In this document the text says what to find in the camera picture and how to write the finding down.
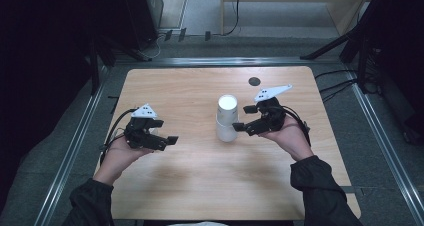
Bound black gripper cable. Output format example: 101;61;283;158
99;107;138;167
282;105;313;148

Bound black metal stand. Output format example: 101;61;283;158
87;34;154;95

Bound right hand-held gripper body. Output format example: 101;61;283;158
244;83;294;137

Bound metal floor rail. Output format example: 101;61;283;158
113;56;344;68
346;69;424;226
33;65;111;226

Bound dark curtain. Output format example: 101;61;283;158
0;0;101;207

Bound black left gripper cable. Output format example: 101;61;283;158
99;107;138;167

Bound black hanging cable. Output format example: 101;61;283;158
222;0;242;37

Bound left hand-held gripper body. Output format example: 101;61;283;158
124;103;168;151

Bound black computer tower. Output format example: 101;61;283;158
121;0;164;51

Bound person's right hand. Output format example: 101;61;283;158
258;115;314;162

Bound black tripod stand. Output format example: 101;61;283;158
299;0;424;95

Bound person's left hand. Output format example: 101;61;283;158
103;136;155;169

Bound black floor cables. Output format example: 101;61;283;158
314;69;358;104

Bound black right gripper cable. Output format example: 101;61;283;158
282;105;313;148

